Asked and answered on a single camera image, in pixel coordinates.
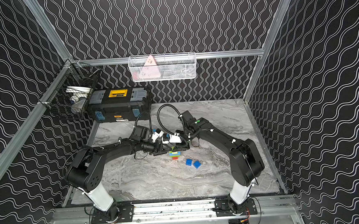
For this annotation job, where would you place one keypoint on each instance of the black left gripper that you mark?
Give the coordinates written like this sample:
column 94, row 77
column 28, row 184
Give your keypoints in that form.
column 159, row 147

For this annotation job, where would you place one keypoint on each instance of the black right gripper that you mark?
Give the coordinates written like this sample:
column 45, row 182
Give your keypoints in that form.
column 181, row 146

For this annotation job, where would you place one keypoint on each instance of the light blue lego plate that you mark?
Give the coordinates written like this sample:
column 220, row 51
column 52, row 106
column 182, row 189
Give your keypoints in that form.
column 175, row 155

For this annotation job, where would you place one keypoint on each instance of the dark blue lego brick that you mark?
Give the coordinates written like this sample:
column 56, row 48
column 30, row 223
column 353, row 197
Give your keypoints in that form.
column 197, row 164
column 188, row 162

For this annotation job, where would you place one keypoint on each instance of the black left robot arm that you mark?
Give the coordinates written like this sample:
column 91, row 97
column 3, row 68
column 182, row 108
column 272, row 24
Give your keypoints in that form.
column 86, row 171

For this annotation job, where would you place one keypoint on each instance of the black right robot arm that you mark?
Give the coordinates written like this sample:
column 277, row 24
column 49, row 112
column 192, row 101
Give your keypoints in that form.
column 245, row 160

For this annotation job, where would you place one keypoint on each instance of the black deli toolbox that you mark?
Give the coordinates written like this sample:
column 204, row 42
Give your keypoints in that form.
column 120, row 105

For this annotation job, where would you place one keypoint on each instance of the pink triangle card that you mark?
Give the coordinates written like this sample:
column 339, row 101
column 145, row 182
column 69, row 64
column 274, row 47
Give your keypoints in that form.
column 150, row 70

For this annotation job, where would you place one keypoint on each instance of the white roll in basket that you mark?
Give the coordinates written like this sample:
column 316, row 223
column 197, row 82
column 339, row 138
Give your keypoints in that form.
column 78, row 92

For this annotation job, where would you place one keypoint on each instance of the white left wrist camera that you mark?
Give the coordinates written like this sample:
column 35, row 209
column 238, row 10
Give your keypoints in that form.
column 157, row 134

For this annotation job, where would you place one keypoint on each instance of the clear plastic wall basket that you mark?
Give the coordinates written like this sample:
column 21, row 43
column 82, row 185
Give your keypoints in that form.
column 174, row 66

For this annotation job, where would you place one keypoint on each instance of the black wire wall basket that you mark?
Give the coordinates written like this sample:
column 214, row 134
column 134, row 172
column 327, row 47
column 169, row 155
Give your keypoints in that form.
column 58, row 102

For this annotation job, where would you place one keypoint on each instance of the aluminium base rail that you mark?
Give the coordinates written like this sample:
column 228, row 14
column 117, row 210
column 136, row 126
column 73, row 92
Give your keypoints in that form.
column 181, row 211

